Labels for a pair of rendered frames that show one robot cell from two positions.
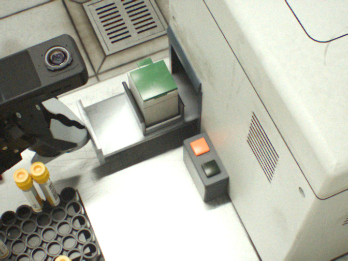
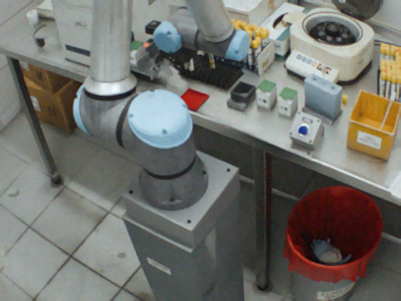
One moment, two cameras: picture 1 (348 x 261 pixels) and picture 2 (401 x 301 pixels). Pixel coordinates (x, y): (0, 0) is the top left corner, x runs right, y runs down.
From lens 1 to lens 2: 1.56 m
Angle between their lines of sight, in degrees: 61
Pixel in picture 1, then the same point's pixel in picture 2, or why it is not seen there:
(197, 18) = not seen: hidden behind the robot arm
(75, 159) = (167, 79)
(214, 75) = (135, 13)
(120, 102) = (141, 68)
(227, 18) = not seen: outside the picture
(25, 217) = (197, 71)
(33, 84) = not seen: hidden behind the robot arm
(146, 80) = (135, 45)
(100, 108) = (146, 70)
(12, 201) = (194, 83)
